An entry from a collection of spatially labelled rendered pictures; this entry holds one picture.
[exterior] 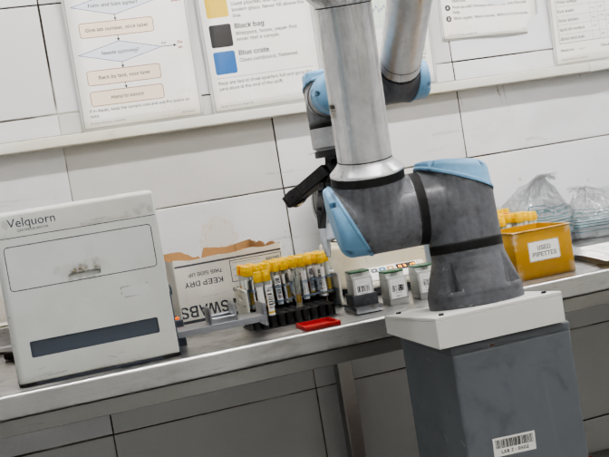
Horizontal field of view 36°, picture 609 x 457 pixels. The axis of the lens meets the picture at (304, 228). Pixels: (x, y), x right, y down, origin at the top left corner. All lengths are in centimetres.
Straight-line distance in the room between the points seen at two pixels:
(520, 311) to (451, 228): 16
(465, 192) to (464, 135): 112
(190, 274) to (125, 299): 34
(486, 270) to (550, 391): 20
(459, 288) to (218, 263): 69
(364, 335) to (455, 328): 38
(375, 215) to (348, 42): 26
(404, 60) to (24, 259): 73
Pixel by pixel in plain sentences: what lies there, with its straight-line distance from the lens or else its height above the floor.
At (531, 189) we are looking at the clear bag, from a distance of 250.
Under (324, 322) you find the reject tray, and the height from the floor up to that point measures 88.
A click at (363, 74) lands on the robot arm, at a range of 140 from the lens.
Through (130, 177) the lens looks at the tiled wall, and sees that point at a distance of 231.
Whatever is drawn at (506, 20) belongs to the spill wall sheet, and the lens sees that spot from 267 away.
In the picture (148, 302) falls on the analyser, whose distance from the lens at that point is 167.
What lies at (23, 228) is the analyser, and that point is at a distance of 166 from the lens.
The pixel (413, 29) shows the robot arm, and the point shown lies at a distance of 158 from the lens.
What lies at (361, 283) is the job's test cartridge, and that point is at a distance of 182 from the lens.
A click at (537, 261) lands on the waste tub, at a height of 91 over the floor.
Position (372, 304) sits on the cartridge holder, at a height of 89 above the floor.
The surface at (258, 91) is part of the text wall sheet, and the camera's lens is 238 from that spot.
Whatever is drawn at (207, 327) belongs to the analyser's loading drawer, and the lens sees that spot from 171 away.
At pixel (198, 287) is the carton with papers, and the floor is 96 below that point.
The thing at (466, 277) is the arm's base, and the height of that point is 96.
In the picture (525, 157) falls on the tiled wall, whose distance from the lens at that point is 265.
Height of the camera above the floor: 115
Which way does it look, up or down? 3 degrees down
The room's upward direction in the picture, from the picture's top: 9 degrees counter-clockwise
